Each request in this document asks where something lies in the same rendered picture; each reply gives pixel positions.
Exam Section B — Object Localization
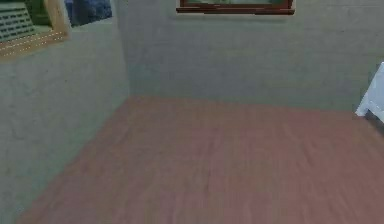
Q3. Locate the white furniture piece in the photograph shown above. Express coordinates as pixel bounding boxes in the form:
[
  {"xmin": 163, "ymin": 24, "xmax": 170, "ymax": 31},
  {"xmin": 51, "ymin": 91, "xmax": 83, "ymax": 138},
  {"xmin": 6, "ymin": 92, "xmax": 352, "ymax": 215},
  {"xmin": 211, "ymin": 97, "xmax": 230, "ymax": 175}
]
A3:
[{"xmin": 354, "ymin": 61, "xmax": 384, "ymax": 136}]

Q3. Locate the blue unframed wall picture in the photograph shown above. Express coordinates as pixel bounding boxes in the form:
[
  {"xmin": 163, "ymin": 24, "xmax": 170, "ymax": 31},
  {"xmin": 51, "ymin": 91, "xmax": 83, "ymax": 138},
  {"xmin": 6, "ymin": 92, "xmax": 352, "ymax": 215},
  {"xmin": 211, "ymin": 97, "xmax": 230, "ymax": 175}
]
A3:
[{"xmin": 64, "ymin": 0, "xmax": 114, "ymax": 28}]

